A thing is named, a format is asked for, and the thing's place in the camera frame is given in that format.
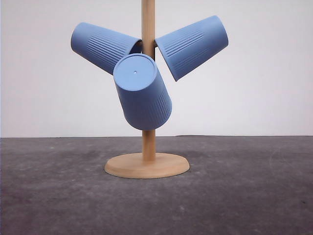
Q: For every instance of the wooden cup tree stand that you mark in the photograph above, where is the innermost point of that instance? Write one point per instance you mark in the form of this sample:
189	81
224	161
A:
149	164

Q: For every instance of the blue cup front peg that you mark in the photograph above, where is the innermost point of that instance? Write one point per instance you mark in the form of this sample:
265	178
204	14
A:
143	101

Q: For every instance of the blue cup peg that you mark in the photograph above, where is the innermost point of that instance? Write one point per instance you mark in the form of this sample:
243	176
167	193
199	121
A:
102	46
189	47
143	101

